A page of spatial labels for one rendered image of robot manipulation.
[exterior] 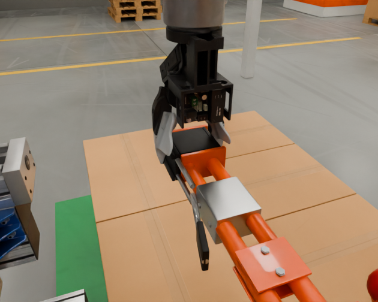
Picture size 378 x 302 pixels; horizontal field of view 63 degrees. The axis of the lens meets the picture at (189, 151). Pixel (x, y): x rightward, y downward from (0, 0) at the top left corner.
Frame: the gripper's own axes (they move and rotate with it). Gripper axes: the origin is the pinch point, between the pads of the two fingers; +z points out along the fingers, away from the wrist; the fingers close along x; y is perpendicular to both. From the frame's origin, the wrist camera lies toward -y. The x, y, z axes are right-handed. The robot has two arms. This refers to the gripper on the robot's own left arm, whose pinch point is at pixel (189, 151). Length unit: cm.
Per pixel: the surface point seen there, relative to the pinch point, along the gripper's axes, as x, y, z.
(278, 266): 0.7, 25.0, -1.2
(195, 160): -0.6, 4.4, -1.2
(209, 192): -1.6, 12.3, -1.4
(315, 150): 151, -121, 107
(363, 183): 155, -76, 108
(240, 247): -1.5, 21.3, -0.8
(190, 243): 9, -24, 53
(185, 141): -0.7, 0.5, -2.3
